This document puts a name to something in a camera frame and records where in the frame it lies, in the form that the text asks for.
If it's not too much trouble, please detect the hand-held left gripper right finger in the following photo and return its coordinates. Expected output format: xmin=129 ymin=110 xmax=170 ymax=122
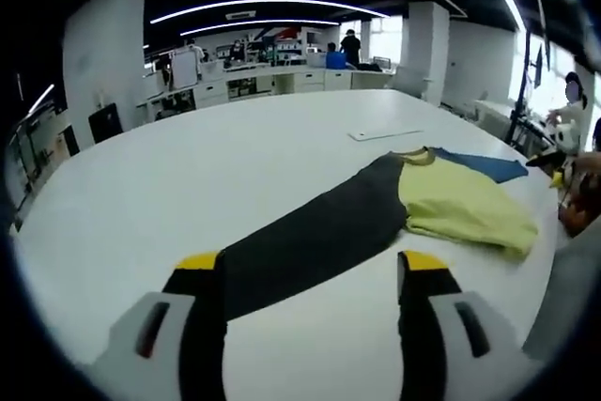
xmin=396 ymin=249 xmax=530 ymax=401

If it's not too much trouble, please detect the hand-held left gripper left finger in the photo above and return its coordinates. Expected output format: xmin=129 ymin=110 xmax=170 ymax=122
xmin=88 ymin=250 xmax=231 ymax=401

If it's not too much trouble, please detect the white template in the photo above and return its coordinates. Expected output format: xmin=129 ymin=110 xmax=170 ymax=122
xmin=347 ymin=128 xmax=426 ymax=142

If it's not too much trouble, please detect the yellow blue black garment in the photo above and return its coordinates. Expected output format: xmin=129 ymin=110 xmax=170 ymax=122
xmin=220 ymin=145 xmax=540 ymax=322

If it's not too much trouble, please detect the person's right hand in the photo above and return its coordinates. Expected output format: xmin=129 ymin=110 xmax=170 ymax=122
xmin=558 ymin=152 xmax=601 ymax=239

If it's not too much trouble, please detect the black monitor stand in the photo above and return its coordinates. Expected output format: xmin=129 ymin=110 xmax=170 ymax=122
xmin=504 ymin=0 xmax=555 ymax=151

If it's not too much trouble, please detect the pale mesh office chair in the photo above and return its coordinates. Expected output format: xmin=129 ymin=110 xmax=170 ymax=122
xmin=393 ymin=65 xmax=442 ymax=106

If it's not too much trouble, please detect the long white counter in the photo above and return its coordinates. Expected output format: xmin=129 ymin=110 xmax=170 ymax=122
xmin=135 ymin=65 xmax=395 ymax=114

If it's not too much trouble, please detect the short ceiling light strip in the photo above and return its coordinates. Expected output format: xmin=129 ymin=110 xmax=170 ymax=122
xmin=180 ymin=19 xmax=342 ymax=38

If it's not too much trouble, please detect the long ceiling light strip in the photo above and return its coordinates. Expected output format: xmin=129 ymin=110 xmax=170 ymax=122
xmin=149 ymin=0 xmax=389 ymax=25

